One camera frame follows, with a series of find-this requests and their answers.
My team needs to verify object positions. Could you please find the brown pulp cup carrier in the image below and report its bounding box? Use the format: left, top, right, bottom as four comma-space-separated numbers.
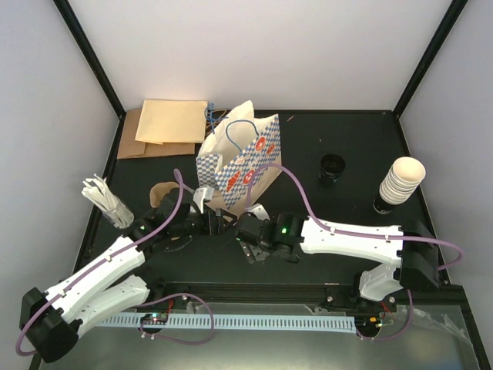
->
149, 182, 179, 212

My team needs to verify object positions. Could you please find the blue checkered paper bag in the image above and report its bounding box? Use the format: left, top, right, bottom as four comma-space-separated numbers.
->
196, 100, 282, 216

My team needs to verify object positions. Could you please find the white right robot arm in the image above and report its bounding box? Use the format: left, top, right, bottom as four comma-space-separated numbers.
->
235, 212, 440, 311

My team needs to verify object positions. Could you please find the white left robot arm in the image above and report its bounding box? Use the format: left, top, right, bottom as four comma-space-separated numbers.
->
15, 187, 237, 363

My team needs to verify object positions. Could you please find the small electronics board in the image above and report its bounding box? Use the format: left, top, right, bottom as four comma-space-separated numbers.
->
140, 313, 168, 325

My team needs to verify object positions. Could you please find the brown kraft paper bag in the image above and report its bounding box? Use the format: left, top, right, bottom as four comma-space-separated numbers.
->
117, 109, 195, 160

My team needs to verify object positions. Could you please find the light tan paper bag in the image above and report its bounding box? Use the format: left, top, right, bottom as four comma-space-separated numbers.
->
135, 99, 208, 144

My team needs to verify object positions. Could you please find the stack of black lids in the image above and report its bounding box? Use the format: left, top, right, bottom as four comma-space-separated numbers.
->
319, 153, 346, 187

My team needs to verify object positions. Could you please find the white wrapped stirrers bundle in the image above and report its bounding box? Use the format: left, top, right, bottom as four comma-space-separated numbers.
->
81, 174, 134, 230

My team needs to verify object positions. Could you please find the stack of white paper cups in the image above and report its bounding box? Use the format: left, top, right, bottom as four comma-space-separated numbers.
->
373, 156, 426, 214

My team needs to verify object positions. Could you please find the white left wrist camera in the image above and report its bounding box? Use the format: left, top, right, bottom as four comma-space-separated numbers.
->
193, 185, 215, 213

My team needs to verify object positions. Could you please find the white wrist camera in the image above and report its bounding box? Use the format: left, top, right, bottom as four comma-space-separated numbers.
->
193, 185, 215, 213
245, 203, 270, 220

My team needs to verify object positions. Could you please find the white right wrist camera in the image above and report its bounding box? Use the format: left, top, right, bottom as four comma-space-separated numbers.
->
245, 203, 270, 220

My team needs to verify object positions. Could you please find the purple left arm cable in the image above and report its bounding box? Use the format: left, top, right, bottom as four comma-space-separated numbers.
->
15, 168, 197, 355

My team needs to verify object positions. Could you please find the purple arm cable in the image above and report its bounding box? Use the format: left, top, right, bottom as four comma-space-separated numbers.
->
244, 163, 465, 273
15, 168, 197, 355

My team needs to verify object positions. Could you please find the light blue slotted cable duct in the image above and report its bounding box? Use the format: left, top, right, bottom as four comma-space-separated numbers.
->
98, 312, 356, 334

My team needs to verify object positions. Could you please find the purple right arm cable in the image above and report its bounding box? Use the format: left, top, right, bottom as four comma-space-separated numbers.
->
244, 163, 465, 273

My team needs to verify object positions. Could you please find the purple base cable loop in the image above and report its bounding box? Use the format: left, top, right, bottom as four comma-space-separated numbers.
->
138, 292, 216, 346

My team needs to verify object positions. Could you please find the black corner frame post left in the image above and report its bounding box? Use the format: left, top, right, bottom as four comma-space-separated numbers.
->
52, 0, 126, 116

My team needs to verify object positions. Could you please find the black corner frame post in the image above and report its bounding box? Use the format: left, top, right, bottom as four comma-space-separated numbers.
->
52, 0, 126, 116
392, 0, 469, 116

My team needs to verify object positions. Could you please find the black corner frame post right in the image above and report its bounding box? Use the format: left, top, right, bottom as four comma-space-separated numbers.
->
392, 0, 469, 116

